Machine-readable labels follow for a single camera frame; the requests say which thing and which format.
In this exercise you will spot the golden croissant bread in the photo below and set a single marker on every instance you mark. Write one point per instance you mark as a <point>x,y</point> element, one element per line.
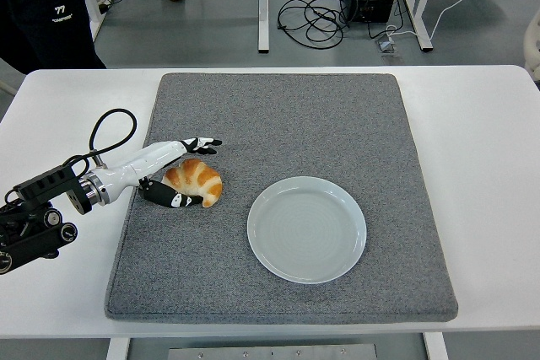
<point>196,176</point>

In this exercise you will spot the white rounded chair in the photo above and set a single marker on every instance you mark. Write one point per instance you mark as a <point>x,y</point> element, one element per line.
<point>532,48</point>

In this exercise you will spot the silver floor socket box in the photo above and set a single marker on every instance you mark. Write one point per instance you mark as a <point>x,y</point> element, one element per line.
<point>386,46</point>

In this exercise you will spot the white table leg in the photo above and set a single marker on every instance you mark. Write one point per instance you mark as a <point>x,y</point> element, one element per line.
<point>435,349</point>
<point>118,351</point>

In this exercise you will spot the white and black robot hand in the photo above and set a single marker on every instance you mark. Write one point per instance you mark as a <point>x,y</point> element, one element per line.
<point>147,159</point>

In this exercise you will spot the pale grey round plate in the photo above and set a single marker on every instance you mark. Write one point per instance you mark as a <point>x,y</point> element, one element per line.
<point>306,229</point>

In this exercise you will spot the grey fabric mat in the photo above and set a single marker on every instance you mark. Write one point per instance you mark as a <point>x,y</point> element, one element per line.
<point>295,124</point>

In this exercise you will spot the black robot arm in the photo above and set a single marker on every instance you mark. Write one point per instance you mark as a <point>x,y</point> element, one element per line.
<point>42,183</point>

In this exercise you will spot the grey metal plate with screws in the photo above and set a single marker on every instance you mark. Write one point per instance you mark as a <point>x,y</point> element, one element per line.
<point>274,353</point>

